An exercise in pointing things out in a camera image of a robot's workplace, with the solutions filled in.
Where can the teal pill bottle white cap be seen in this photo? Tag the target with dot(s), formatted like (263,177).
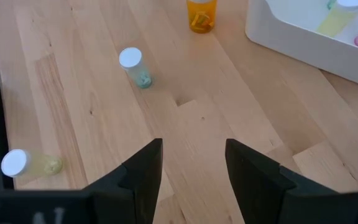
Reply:
(132,59)

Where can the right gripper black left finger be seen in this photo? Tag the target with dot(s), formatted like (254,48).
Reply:
(135,193)

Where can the white plastic bin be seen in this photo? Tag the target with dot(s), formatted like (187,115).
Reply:
(291,40)

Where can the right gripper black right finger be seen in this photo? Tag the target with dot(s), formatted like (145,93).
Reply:
(259,193)

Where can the orange pill bottle white cap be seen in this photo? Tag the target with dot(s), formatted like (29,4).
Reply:
(201,17)

